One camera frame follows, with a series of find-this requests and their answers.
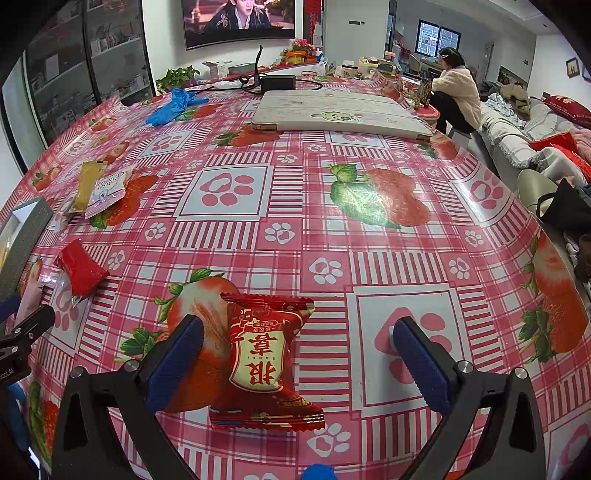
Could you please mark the pink strawberry print tablecloth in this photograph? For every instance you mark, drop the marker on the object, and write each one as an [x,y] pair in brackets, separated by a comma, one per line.
[300,207]

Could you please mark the small wall picture frame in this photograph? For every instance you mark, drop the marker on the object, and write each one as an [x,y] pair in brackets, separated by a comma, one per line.
[572,67]

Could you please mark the red pillow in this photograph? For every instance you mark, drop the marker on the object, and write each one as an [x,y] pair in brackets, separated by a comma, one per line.
[565,110]

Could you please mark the red snack packet gold label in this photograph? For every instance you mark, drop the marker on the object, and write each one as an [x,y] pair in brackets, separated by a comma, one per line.
[263,350]

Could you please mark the grey sofa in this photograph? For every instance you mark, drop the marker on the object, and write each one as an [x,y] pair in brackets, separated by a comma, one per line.
[508,134]

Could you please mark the black bag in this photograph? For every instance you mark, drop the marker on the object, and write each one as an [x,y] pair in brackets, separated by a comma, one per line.
[568,205]

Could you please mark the glass door cabinet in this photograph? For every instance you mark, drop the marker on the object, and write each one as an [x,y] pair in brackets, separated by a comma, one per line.
[60,69]

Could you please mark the dark framed window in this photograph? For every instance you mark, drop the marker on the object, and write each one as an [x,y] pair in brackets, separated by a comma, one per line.
[438,39]

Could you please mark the wall television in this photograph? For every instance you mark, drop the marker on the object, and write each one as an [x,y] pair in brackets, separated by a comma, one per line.
[240,23]

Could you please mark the grey chair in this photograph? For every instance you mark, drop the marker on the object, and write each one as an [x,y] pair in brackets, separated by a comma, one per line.
[531,189]

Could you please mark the black power adapter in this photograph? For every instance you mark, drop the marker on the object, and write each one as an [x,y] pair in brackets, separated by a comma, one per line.
[277,84]

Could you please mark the plain red snack packet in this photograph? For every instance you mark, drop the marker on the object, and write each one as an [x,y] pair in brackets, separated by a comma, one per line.
[81,270]

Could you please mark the small white carton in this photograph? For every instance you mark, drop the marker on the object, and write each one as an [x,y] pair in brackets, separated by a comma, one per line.
[216,70]

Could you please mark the white shallow box grey rim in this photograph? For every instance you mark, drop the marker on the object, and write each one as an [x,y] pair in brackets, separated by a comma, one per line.
[27,230]

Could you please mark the white folding pad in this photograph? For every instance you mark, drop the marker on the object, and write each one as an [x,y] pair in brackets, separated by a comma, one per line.
[341,113]

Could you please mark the red flower arrangement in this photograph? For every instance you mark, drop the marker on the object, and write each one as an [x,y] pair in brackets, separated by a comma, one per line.
[300,50]

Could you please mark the grey tissue box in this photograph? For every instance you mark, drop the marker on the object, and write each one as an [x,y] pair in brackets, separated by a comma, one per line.
[241,70]

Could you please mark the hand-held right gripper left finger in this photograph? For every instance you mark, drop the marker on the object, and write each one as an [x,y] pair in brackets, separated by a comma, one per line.
[178,364]

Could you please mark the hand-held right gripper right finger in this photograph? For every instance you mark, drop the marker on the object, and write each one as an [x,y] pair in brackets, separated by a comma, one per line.
[422,364]

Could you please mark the green potted plant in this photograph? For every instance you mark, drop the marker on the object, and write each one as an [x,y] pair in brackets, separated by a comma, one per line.
[178,76]

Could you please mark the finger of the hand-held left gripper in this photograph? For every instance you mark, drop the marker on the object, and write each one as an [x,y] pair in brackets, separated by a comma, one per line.
[32,325]
[9,307]

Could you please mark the white pink cookie snack packet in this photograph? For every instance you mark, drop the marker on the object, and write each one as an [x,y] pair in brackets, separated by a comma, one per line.
[108,191]

